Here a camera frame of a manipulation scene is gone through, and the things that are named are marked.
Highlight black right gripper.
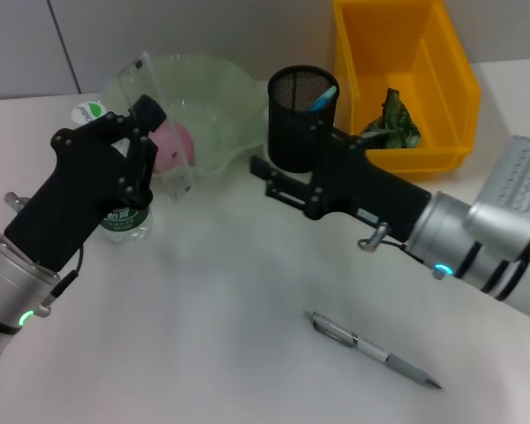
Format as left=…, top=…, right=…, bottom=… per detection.
left=250, top=125, right=433, bottom=242

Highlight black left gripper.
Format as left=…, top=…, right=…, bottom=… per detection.
left=3, top=95, right=169, bottom=273

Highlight pink peach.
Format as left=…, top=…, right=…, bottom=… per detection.
left=152, top=123, right=196, bottom=176

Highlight clear plastic ruler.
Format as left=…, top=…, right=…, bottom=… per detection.
left=114, top=50, right=196, bottom=205

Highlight blue capped scissors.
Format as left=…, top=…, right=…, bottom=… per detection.
left=307, top=86, right=339, bottom=114

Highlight green plastic wrapper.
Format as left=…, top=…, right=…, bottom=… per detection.
left=357, top=87, right=424, bottom=151

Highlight clear green-label water bottle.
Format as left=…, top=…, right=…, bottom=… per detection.
left=70, top=100, right=154, bottom=244

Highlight black mesh pen holder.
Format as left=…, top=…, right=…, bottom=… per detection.
left=267, top=65, right=340, bottom=174

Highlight translucent green wavy fruit plate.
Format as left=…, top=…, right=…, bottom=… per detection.
left=101, top=53, right=269, bottom=180

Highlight grey white ballpoint pen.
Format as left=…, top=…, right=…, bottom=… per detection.
left=303, top=310, right=443, bottom=390

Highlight yellow plastic bin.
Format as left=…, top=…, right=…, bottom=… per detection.
left=333, top=0, right=482, bottom=182

